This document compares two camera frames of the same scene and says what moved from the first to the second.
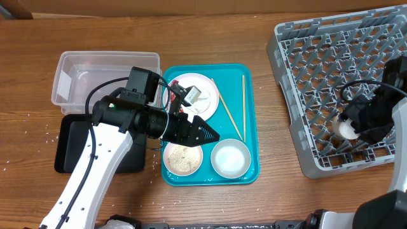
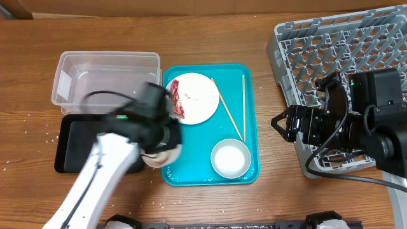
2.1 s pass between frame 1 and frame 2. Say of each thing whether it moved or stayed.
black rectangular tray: stayed
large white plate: stayed
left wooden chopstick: stayed
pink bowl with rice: moved
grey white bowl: stayed
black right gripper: moved
